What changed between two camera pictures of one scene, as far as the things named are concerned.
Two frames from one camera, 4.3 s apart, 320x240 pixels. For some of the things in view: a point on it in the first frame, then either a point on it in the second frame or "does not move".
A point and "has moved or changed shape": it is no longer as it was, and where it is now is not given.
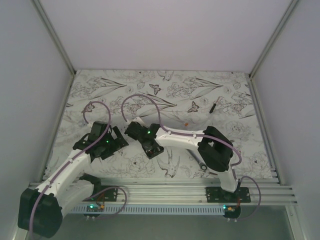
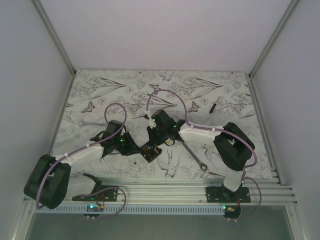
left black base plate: (103, 193) does not move
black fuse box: (152, 148) has moved or changed shape
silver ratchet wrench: (202, 165) does not move
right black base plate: (217, 194) does not move
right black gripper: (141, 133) -> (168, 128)
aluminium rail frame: (186, 190) does not move
